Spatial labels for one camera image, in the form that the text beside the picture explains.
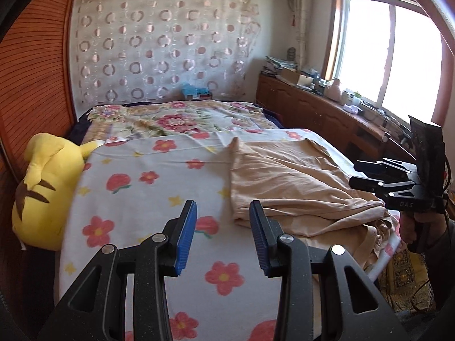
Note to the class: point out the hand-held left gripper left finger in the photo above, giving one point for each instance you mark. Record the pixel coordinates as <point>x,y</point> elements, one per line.
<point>186,238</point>

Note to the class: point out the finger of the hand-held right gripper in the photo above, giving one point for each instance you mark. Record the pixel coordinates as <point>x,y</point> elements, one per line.
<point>366,183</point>
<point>373,167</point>

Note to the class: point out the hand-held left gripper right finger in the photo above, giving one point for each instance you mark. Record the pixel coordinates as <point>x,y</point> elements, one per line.
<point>256,241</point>

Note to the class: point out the beige printed t-shirt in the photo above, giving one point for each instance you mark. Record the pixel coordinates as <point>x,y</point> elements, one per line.
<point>284,170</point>

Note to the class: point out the person's right forearm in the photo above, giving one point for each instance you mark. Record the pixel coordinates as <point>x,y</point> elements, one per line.
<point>440,255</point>

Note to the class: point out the person's right hand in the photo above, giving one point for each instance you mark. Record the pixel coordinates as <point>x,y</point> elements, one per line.
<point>406,229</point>

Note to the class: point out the white flower print blanket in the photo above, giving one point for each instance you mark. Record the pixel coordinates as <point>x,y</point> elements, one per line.
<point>142,199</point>

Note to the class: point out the wooden cabinet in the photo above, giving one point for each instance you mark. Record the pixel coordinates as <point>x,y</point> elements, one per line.
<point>312,113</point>

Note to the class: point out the white jar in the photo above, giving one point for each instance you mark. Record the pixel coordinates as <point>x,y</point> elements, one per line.
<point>334,90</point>

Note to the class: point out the yellow patterned cloth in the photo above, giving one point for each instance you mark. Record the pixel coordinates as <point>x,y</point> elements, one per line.
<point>405,280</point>

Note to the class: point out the window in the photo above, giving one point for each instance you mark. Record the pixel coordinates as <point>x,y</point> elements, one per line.
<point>391,49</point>

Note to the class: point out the floral quilt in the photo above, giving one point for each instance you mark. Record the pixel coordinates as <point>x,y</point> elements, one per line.
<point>177,119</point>

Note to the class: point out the cardboard box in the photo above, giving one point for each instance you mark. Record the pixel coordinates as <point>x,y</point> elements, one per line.
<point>291,76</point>

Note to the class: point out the stack of papers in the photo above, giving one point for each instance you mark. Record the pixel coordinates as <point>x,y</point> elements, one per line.
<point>280,64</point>

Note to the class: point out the blue plastic bag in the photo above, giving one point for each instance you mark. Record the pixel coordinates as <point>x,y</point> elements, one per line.
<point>195,91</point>

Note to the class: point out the yellow plush toy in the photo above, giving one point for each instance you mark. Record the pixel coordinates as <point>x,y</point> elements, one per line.
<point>49,184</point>

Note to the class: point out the red tassel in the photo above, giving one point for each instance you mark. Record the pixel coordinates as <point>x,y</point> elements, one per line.
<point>293,17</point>

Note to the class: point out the sheer circle pattern curtain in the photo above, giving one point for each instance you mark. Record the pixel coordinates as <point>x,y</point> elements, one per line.
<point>160,42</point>

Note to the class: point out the orange slatted wooden panel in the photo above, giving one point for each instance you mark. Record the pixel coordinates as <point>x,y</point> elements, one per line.
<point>32,78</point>

